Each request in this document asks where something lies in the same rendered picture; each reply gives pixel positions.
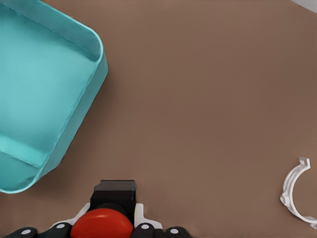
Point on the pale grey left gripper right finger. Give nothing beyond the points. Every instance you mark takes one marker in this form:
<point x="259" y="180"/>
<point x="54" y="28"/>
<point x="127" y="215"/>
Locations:
<point x="146" y="229"/>

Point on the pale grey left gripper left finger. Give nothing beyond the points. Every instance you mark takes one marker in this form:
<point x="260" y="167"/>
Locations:
<point x="59" y="229"/>

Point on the red button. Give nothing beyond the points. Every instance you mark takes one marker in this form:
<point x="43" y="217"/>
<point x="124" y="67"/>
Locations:
<point x="102" y="224"/>

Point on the blue storage box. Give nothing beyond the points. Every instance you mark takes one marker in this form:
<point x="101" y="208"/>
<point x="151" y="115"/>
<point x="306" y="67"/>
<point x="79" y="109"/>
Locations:
<point x="42" y="99"/>

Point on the white curved plastic clamp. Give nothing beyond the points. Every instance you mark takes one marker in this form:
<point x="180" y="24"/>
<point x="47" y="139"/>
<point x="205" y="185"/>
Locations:
<point x="288" y="188"/>

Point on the silver frame post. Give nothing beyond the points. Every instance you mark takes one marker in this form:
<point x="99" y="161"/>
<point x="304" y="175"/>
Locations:
<point x="308" y="3"/>

